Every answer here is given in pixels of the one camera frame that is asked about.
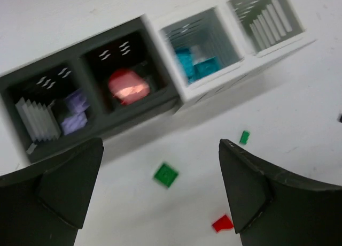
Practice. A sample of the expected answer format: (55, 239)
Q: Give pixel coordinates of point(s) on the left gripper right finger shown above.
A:
(272, 206)

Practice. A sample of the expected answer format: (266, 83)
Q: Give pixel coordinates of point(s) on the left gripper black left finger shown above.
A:
(46, 203)

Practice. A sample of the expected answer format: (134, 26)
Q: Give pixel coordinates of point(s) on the small green lego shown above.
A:
(244, 137)

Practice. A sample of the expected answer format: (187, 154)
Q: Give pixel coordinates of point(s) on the purple lego brick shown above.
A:
(77, 101)
(74, 123)

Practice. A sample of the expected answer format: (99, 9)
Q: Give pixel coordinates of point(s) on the green square lego brick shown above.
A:
(165, 175)

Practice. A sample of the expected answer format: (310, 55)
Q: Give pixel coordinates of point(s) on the red lego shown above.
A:
(127, 86)

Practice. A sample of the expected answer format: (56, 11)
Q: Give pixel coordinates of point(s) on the cyan lego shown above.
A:
(184, 56)

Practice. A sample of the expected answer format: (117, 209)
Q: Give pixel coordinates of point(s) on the cyan lego brick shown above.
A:
(206, 67)

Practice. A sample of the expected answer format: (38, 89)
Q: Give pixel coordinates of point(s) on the red lego slope left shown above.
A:
(223, 223)

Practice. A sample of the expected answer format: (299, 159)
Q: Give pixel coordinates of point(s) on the black double bin container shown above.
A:
(34, 95)

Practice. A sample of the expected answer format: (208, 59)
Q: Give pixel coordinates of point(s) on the white double bin container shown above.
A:
(246, 36)

